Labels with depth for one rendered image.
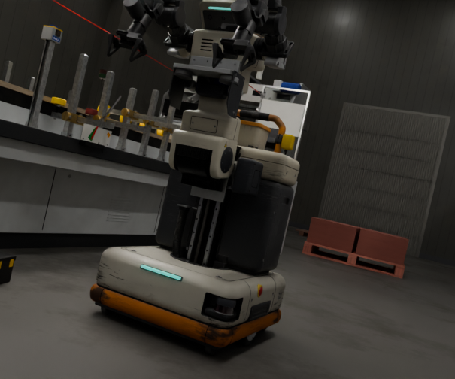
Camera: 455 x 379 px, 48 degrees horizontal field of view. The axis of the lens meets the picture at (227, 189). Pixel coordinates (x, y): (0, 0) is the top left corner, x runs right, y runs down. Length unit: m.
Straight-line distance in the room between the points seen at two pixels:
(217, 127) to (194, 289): 0.62
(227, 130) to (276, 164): 0.29
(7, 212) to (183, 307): 1.46
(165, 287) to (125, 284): 0.18
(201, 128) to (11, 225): 1.49
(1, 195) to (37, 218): 0.32
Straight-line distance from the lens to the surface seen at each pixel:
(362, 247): 6.72
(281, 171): 2.18
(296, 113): 5.35
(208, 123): 2.04
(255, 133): 2.28
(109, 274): 2.14
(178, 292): 1.97
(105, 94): 3.22
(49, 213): 3.35
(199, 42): 2.15
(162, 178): 3.89
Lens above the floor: 0.62
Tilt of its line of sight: level
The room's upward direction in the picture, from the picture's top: 13 degrees clockwise
